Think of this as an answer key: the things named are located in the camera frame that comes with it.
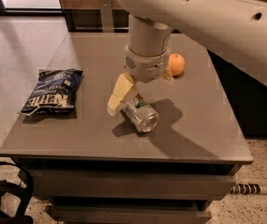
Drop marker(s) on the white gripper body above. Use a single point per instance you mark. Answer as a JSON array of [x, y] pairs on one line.
[[145, 66]]

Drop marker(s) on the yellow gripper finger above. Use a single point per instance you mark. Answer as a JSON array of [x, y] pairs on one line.
[[167, 75], [123, 92]]

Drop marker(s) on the silver 7up soda can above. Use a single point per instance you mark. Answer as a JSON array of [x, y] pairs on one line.
[[141, 114]]

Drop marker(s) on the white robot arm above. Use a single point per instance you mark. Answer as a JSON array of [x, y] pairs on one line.
[[236, 30]]

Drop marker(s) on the orange fruit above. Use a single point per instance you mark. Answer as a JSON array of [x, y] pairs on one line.
[[176, 64]]

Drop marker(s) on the blue kettle chips bag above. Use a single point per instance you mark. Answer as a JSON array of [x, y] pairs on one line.
[[55, 92]]

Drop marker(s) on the left metal wall bracket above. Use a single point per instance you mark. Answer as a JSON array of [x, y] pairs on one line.
[[106, 16]]

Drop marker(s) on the black bag with strap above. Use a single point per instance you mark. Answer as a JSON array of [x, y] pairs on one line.
[[24, 194]]

